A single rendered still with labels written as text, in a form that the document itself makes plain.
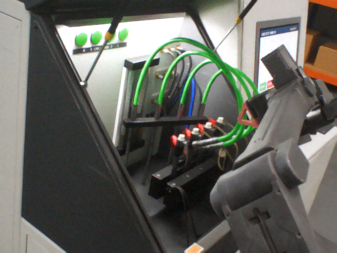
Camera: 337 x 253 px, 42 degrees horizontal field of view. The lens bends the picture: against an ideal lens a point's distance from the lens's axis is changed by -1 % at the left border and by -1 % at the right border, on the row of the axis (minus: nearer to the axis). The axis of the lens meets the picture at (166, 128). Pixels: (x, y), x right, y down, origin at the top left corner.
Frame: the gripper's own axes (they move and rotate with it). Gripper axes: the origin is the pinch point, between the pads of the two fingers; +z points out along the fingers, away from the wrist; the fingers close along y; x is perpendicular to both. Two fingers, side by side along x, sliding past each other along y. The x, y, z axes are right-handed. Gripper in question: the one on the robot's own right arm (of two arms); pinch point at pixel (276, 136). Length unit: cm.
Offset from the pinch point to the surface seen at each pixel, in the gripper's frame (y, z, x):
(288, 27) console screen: 44, 19, -59
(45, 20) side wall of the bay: 47, 6, 56
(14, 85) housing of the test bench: 40, 28, 61
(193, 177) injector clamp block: -1.8, 27.2, 13.9
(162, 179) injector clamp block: 1.1, 29.2, 24.4
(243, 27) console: 41.6, 9.3, -18.8
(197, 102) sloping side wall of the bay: 25.0, 34.9, -7.5
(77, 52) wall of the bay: 43, 17, 44
